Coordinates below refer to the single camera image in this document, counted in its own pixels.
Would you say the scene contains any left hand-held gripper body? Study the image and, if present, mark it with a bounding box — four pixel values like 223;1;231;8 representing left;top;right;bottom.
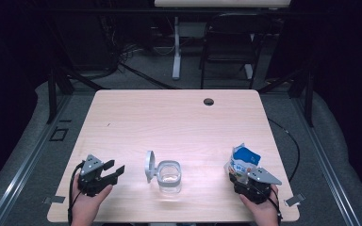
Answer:
77;153;109;198

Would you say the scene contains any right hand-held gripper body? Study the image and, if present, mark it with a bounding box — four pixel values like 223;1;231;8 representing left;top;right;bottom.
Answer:
230;167;282;205

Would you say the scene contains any blue and white pouch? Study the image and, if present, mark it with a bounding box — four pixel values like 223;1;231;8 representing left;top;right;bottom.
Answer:
223;143;262;186

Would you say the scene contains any clear jar with grey lid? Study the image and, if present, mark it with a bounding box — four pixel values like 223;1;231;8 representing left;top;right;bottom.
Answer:
143;150;183;194

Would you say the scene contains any person's right hand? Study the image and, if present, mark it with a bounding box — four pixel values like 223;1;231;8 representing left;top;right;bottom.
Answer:
239;184;281;226

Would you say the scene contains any person's left hand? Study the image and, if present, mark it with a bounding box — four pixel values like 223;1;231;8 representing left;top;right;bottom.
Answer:
71;175;113;226

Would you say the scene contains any grey tape tab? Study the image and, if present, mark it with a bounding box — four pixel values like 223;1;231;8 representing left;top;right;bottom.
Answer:
284;192;306;207
42;195;66;205

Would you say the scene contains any black metal stand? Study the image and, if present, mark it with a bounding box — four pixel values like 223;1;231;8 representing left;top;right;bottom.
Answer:
46;67;107;125
257;67;316;128

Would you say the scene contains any white-legged desk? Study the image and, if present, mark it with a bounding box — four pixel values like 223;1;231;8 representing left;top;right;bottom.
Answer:
154;0;291;81

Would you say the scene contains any black folding chair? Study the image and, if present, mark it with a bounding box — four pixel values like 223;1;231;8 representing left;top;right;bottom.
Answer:
199;12;272;90

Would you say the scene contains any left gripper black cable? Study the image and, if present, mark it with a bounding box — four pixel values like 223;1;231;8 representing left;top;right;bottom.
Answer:
67;161;86;225

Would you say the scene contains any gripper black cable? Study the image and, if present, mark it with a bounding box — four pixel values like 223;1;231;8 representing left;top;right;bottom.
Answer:
67;161;86;225
268;185;284;225

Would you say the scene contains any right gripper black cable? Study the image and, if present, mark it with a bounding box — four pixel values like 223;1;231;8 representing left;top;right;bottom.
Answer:
268;185;284;225

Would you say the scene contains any thin black floor cable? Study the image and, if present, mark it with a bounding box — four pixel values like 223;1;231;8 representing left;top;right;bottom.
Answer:
267;117;301;183

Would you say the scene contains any aluminium floor rail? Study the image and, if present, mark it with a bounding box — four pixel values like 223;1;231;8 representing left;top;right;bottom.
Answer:
0;93;74;226
290;97;362;226

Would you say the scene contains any thick black floor cable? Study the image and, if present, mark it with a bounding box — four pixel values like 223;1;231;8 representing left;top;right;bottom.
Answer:
119;61;181;90

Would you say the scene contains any tangle of cables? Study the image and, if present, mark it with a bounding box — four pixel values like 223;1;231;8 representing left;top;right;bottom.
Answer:
100;15;177;64

